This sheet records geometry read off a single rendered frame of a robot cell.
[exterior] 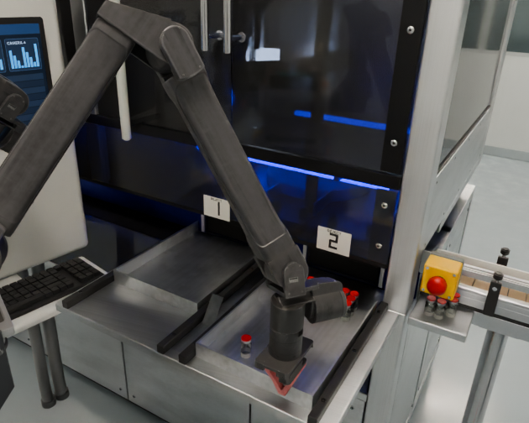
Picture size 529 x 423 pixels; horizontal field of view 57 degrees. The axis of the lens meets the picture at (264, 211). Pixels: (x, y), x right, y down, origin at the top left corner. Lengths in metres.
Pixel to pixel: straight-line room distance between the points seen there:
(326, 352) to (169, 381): 0.89
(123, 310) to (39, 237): 0.46
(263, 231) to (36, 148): 0.34
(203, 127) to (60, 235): 0.93
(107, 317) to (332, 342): 0.50
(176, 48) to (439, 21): 0.51
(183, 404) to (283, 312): 1.11
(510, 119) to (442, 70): 4.72
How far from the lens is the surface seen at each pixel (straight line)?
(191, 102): 0.72
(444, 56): 1.00
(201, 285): 1.25
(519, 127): 5.72
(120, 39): 0.71
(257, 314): 1.15
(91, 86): 0.70
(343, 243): 1.17
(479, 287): 1.29
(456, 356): 2.59
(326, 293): 0.84
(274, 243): 0.76
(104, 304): 1.22
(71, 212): 1.57
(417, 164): 1.05
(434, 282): 1.10
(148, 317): 1.16
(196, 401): 1.81
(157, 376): 1.88
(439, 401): 2.33
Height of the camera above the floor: 1.57
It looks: 25 degrees down
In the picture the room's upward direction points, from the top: 2 degrees clockwise
